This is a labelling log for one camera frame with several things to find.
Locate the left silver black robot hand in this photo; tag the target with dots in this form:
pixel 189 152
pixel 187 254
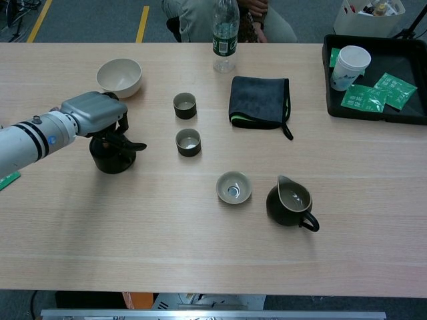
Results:
pixel 96 111

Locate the black cast iron teapot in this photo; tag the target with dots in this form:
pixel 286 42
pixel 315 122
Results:
pixel 113 163

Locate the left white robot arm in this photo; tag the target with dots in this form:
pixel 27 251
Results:
pixel 26 143

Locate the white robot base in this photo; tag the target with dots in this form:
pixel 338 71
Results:
pixel 207 301

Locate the clear plastic water bottle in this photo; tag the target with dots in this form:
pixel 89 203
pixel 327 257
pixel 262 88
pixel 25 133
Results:
pixel 225 36

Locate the beige bowl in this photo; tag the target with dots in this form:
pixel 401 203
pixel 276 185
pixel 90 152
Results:
pixel 118 76

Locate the dark cylindrical teacup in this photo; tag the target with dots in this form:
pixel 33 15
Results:
pixel 184 106
pixel 188 143

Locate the green tea packet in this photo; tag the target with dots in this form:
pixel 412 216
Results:
pixel 362 99
pixel 398 90
pixel 8 181
pixel 334 58

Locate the black metal stand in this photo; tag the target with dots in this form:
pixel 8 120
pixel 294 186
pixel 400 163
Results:
pixel 15 16

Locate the seated person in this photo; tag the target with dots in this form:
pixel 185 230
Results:
pixel 197 20

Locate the grey folded microfiber cloth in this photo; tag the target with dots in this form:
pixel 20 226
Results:
pixel 258 100

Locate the orange object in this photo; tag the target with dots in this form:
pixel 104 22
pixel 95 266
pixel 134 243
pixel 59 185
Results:
pixel 133 300

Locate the dark ceramic pitcher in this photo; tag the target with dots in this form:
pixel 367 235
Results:
pixel 287 206

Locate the white paper cup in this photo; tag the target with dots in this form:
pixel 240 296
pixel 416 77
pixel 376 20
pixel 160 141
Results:
pixel 350 66

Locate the white storage box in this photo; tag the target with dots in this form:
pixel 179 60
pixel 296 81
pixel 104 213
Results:
pixel 360 23

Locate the black plastic tray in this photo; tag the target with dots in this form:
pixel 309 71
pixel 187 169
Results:
pixel 400 66

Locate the black tripod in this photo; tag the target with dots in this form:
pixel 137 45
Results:
pixel 408 31

